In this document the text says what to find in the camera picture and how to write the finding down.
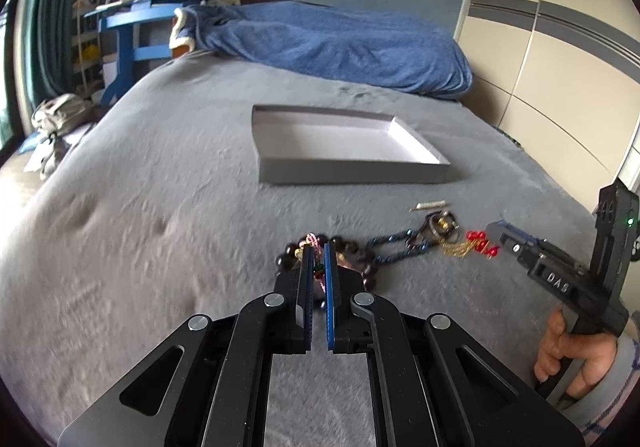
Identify pearl hair clip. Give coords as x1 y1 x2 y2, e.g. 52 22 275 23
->
409 200 448 212

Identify blue blanket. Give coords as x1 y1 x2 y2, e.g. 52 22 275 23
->
169 2 473 100

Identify grey cardboard tray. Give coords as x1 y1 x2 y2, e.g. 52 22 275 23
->
252 104 450 186

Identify red gold earrings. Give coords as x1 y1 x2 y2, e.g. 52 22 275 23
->
440 230 500 259

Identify green curtain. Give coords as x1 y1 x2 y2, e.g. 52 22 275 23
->
13 0 75 133

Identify blue beaded bracelet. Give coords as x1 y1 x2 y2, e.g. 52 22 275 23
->
364 227 432 266

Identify black bead bracelet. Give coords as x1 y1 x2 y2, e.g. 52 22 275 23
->
275 235 380 292

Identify blue desk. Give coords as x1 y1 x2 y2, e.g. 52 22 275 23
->
85 0 206 107

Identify right hand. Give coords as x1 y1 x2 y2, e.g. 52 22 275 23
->
534 307 617 399

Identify cream wardrobe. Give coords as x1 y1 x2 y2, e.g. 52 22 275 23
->
457 0 639 208

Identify white shelf rack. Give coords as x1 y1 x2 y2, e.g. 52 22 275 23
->
70 0 103 98

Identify silver bangle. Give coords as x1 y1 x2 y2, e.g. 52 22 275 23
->
418 210 459 245

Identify grey bed cover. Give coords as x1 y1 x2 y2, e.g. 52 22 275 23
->
1 54 595 445

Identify grey bag on floor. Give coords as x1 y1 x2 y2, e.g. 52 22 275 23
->
20 94 102 181

